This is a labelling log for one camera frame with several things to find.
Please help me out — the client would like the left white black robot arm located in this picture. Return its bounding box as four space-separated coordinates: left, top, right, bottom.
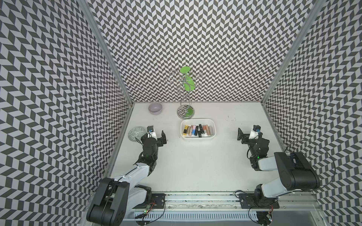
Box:
86 126 167 226

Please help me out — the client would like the clear pink lip gloss tube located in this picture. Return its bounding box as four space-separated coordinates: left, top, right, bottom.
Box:
189 125 194 137

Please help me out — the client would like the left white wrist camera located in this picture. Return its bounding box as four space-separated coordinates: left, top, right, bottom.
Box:
147 126 157 139

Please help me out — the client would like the small lilac bowl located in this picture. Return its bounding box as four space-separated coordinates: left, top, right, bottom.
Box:
148 103 163 115

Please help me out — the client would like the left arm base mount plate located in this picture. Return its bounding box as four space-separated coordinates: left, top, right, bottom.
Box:
134 193 166 210

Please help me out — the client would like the gold and black square lipstick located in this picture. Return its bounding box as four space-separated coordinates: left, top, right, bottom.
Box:
183 125 189 136

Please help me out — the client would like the slim black lipstick tube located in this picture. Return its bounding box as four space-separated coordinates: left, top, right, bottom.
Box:
199 124 204 134

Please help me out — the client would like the silver lipstick tube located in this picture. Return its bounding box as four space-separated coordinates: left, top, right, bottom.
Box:
209 126 214 136

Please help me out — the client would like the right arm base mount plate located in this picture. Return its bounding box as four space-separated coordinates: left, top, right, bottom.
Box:
236 193 280 209

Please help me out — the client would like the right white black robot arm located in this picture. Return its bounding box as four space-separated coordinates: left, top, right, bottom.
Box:
237 125 321 206

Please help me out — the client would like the white plastic storage box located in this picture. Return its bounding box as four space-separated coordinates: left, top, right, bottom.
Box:
180 118 217 141

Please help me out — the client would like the aluminium front rail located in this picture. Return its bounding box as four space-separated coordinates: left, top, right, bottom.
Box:
151 192 321 211

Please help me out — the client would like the green patterned glass plate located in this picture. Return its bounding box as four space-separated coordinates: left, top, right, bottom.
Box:
128 126 147 142

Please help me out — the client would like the chrome stand with green leaves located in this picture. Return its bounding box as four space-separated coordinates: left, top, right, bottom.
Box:
166 66 203 120

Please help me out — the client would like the beige lipstick tube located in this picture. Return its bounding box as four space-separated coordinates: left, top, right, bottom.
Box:
206 125 211 136

